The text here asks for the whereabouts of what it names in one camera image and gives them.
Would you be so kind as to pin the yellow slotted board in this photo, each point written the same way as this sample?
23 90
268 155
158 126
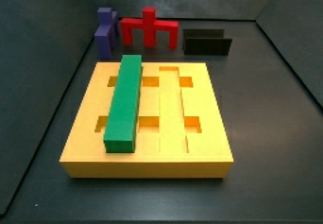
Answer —
180 139

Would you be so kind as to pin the green long block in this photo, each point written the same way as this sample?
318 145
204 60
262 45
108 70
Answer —
120 127

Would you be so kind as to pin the purple block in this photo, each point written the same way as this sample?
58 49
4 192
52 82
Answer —
107 32

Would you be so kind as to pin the red cross-shaped block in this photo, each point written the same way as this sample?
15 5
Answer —
150 25

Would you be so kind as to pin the black angle bracket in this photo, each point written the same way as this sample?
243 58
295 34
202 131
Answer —
206 42

